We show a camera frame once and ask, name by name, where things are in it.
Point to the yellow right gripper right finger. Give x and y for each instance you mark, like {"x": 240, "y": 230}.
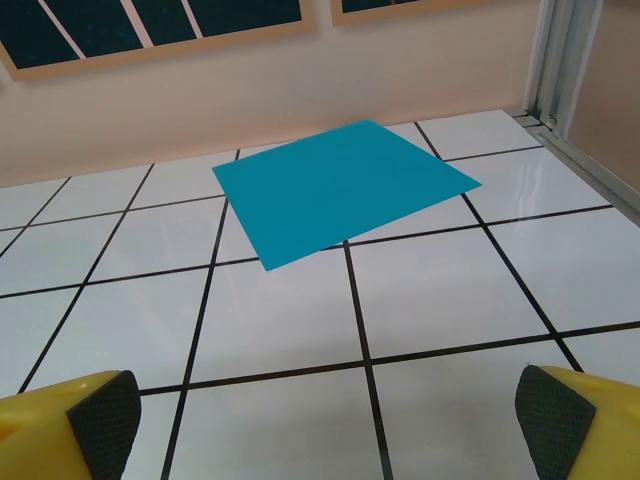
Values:
{"x": 600, "y": 430}

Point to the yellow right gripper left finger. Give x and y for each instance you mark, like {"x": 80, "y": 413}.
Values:
{"x": 45, "y": 430}

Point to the blue square paper sheet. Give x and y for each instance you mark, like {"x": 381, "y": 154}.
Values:
{"x": 340, "y": 190}

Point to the aluminium side rail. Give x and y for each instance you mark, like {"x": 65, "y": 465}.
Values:
{"x": 590, "y": 155}

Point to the aluminium frame post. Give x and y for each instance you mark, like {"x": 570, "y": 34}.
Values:
{"x": 560, "y": 55}

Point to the wall panel with leaves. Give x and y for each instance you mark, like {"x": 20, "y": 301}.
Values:
{"x": 110, "y": 30}

